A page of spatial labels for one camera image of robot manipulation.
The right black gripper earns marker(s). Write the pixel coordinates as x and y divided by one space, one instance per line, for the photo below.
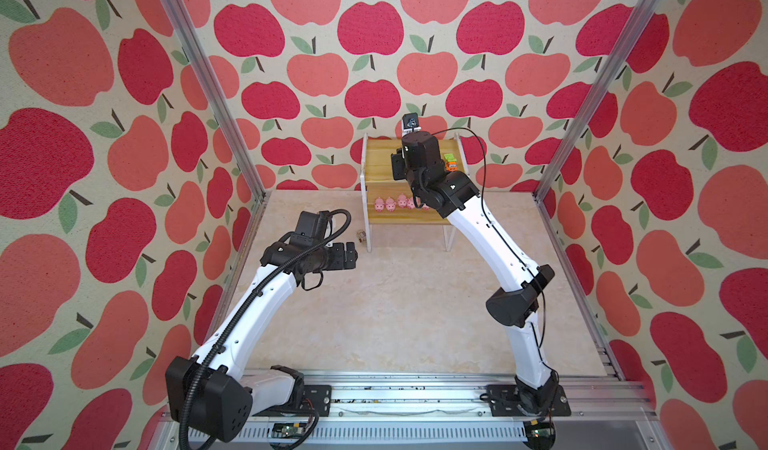
397 161

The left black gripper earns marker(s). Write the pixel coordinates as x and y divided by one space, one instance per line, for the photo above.
340 262

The multicolour toy car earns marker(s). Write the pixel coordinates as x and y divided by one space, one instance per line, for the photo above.
451 162

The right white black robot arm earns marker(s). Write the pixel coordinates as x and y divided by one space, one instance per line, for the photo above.
515 304

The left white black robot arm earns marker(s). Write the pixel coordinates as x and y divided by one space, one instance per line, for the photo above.
206 391

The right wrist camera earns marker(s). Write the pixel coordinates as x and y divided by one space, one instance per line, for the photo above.
410 123

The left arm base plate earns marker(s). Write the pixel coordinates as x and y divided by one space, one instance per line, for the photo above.
309 399

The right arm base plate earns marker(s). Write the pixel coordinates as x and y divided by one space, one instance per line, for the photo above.
522 401

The front aluminium rail frame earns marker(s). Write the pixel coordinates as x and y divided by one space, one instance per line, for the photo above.
444 411

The right aluminium frame post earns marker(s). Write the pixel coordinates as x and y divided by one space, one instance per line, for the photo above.
637 22

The aluminium frame post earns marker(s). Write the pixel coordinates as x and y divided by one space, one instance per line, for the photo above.
210 85
637 22

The left aluminium frame post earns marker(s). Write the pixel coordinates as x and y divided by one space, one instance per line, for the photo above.
210 85

